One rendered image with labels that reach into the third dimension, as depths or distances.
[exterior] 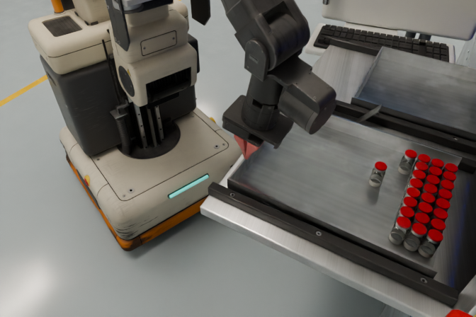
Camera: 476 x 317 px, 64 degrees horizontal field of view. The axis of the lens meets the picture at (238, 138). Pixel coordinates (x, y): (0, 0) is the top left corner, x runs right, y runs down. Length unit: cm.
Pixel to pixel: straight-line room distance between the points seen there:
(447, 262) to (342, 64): 57
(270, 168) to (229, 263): 94
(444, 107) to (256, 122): 51
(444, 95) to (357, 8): 55
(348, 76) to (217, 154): 78
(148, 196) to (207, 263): 37
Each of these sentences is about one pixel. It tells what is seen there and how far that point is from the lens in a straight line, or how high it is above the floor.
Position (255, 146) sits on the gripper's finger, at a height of 99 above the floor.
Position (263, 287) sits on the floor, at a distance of 157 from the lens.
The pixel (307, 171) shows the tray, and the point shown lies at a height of 88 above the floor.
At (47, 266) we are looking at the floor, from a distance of 178.
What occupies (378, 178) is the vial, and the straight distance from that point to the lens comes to 71.
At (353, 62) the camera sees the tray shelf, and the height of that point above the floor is 88.
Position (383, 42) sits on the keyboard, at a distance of 130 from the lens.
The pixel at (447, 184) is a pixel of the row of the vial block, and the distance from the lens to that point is 72.
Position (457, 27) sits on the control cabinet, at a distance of 146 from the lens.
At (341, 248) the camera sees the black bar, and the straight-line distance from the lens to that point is 61.
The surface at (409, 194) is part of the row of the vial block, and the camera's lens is 68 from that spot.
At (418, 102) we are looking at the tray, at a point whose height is 88.
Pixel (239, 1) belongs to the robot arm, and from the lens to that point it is 48.
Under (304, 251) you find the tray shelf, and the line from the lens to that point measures 62.
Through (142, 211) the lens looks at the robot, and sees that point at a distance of 149.
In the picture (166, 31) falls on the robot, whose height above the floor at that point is 87.
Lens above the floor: 140
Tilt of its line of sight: 42 degrees down
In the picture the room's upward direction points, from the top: straight up
